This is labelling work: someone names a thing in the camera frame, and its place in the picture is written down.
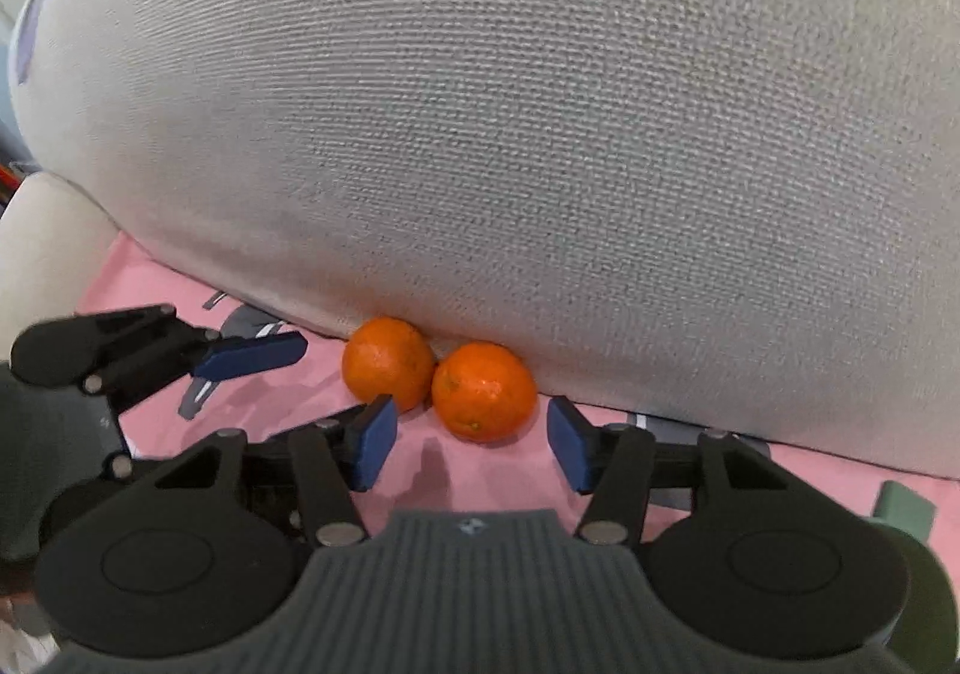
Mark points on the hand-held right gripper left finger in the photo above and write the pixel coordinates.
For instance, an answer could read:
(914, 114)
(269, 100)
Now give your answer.
(371, 445)

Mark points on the beige sofa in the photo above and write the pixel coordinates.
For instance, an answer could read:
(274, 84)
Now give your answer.
(45, 247)

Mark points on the green plastic colander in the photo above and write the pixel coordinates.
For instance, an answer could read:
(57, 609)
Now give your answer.
(904, 509)

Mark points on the orange mandarin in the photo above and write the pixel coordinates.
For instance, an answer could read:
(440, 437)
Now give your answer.
(386, 359)
(484, 389)

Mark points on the pink printed blanket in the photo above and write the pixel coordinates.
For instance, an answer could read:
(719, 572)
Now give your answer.
(465, 471)

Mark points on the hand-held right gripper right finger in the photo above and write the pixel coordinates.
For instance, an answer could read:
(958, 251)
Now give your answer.
(570, 445)

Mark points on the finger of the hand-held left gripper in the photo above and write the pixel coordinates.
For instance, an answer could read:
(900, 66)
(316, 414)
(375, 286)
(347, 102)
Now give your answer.
(274, 498)
(247, 355)

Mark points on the grey woven cushion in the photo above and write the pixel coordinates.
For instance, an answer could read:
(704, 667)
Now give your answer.
(487, 119)

